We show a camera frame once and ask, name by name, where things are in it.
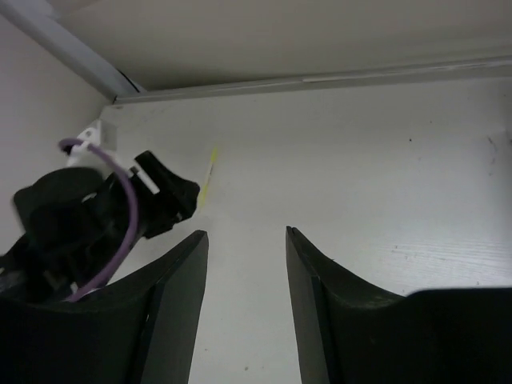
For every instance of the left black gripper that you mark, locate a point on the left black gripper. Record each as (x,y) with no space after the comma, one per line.
(74,221)

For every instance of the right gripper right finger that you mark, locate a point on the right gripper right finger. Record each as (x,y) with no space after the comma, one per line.
(347,329)

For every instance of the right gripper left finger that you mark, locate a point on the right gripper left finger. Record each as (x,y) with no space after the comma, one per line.
(147,322)

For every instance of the yellow pen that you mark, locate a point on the yellow pen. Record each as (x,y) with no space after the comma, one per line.
(205,186)

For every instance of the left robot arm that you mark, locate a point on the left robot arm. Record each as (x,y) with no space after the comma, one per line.
(75,220)

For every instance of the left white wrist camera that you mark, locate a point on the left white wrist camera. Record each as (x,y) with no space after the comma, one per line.
(103,135)

